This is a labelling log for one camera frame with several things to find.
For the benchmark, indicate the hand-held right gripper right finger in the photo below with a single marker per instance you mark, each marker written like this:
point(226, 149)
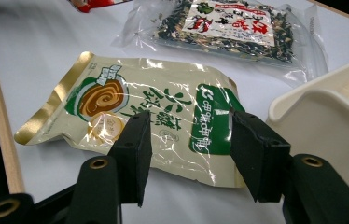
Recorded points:
point(256, 149)

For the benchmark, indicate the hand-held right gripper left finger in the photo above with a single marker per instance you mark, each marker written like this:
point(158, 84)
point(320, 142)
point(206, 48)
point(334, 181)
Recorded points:
point(135, 149)

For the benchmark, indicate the cream and green food pouch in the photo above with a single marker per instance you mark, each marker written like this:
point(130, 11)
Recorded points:
point(169, 102)

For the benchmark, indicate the cream plastic bin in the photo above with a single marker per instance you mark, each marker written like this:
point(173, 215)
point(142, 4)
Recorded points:
point(328, 124)

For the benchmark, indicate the red food pouch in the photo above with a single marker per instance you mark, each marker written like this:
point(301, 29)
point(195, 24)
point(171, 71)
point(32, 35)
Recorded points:
point(93, 3)

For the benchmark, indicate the clear bag of dried seaweed mix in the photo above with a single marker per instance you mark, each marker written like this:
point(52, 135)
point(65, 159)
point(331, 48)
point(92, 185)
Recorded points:
point(234, 28)

